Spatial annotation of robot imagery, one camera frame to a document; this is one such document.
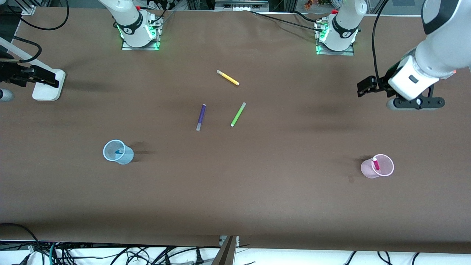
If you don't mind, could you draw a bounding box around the white desk lamp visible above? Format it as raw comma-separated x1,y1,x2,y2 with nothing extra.
0,37,66,102

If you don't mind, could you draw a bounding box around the light pink plastic cup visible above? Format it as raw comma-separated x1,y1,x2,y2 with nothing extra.
361,154,394,179

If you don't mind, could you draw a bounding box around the light blue plastic cup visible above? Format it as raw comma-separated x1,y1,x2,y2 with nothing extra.
103,139,134,165

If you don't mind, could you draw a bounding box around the green marker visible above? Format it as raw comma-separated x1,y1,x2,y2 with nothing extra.
230,102,247,127

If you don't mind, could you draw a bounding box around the yellow marker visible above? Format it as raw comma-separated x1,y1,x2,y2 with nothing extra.
216,70,240,86

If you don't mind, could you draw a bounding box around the grey electronics box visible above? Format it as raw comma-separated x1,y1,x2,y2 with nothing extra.
215,0,270,11

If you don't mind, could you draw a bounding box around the brown paper table cover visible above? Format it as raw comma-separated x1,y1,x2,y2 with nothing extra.
0,7,471,254

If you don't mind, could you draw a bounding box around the purple marker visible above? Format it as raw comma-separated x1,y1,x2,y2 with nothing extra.
196,104,206,131

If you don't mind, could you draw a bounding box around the dark table leg beam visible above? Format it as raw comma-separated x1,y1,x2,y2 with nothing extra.
212,236,238,265

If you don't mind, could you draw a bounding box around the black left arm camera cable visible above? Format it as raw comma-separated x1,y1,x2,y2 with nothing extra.
372,0,391,80

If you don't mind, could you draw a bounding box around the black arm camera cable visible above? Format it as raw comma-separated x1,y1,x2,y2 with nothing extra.
0,0,70,64
372,0,391,80

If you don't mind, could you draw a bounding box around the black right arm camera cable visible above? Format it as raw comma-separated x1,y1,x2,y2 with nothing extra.
0,0,70,64

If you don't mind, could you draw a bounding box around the aluminium corner bracket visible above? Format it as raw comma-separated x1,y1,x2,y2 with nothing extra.
15,0,37,16

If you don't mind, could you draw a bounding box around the short black table cable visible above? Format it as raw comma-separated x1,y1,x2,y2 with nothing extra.
293,10,319,23

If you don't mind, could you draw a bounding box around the black floor cable loop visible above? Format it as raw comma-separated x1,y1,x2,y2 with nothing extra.
0,222,42,265

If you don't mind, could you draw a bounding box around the long black table cable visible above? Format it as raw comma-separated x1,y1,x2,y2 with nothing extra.
249,10,324,31

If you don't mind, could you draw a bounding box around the black base power cable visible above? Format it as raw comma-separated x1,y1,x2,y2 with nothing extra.
142,0,176,26

